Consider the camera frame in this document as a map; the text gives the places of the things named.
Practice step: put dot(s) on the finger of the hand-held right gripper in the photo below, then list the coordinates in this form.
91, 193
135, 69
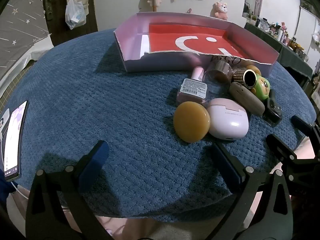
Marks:
281, 147
303, 126

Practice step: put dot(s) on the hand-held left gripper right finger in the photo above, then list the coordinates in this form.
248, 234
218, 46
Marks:
225, 163

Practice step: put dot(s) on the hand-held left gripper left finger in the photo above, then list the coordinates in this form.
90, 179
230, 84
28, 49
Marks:
98, 155

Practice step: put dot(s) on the black car key fob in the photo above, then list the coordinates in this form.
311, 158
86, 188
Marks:
271, 112

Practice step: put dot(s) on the pink earbud case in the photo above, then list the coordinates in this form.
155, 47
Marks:
225, 120

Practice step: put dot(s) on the amber round lid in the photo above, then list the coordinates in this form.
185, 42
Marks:
191, 121

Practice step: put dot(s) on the taupe compact case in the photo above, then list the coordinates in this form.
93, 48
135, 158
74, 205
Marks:
247, 100

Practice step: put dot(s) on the green toy figure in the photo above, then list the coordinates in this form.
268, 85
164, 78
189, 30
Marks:
261, 86

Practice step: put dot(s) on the amber plastic jar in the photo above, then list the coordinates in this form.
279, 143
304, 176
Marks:
255, 68

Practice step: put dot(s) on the clear glass jar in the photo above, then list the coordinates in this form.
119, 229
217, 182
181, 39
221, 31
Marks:
215, 85

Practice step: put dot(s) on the pink nail polish bottle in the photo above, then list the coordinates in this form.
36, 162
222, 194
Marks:
192, 90

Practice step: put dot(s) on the pink cardboard box red bottom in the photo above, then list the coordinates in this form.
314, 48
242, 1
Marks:
160, 37

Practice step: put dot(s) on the table with dark cloth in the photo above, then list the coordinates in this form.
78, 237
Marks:
295, 62

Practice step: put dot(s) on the smartphone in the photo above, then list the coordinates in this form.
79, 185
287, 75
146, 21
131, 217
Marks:
13, 140

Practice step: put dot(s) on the person's pink pants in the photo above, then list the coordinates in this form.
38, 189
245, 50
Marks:
150, 230

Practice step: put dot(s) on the row of toiletry bottles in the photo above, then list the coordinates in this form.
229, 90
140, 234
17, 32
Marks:
282, 33

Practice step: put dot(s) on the metal rack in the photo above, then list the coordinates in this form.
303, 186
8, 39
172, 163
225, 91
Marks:
308, 17

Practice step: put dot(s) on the dark wooden door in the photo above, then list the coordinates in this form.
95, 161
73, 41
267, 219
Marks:
57, 30

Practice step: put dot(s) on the hanging plastic bag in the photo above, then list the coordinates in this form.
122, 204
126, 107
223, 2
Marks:
75, 15

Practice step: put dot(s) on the grey star print cloth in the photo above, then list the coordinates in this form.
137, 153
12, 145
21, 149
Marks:
22, 25

